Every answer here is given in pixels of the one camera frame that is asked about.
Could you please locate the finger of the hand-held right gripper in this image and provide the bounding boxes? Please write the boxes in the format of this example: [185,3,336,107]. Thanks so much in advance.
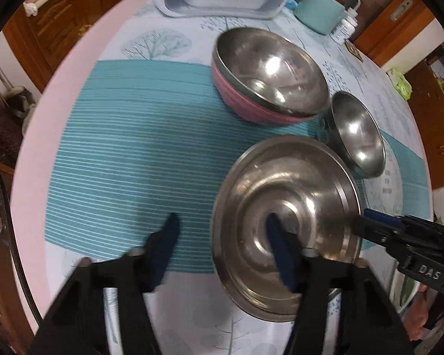
[363,208,406,230]
[350,218,393,246]

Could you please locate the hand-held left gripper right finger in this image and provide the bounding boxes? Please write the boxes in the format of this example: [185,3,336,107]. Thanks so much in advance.
[266,212,415,355]

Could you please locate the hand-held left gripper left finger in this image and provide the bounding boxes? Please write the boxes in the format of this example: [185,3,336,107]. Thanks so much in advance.
[30,212,181,355]

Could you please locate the green plate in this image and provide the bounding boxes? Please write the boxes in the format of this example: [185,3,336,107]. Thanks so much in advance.
[399,275,420,309]

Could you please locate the large steel bowl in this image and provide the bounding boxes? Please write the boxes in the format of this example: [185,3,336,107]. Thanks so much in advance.
[210,135,365,322]

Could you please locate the pale patterned plate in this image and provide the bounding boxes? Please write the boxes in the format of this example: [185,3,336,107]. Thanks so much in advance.
[355,151,402,217]

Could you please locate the steel bowl green outside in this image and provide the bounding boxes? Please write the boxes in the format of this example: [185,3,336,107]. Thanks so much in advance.
[316,91,386,179]

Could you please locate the wooden shelf unit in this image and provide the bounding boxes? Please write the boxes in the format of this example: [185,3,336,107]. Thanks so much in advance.
[403,37,444,189]

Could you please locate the green wet wipes pack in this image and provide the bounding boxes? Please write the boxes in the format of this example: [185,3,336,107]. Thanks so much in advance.
[387,67,413,100]

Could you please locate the wooden side table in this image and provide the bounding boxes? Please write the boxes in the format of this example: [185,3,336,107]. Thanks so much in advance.
[0,163,34,326]

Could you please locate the steel bowl pink outside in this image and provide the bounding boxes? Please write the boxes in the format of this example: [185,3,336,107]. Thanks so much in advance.
[211,27,330,126]

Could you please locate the white pill bottle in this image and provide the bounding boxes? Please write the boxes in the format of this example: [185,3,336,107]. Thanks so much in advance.
[331,15,358,44]

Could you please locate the red black patterned bag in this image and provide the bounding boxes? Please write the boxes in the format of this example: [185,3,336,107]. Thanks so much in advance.
[0,91,23,167]

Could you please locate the white squeeze bottle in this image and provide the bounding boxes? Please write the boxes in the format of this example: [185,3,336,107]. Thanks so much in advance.
[346,0,362,21]

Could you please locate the teal canister brown lid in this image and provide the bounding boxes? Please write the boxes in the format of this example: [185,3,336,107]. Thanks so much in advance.
[293,0,345,36]

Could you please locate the wooden lower kitchen cabinets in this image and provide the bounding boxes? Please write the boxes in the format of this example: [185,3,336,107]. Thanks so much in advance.
[2,0,150,93]

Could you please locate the black cable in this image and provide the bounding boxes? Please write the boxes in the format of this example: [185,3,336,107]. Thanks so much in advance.
[0,151,45,322]

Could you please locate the metal door handle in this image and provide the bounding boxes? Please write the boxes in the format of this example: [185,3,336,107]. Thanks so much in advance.
[390,0,411,21]

